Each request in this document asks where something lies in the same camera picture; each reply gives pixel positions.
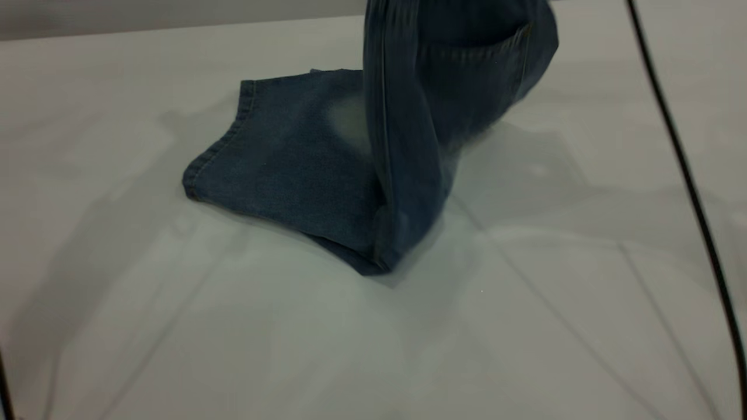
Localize blue denim shorts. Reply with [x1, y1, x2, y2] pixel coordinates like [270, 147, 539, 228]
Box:
[182, 0, 560, 277]

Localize thin black cable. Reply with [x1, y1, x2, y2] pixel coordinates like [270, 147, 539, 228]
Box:
[626, 0, 747, 420]

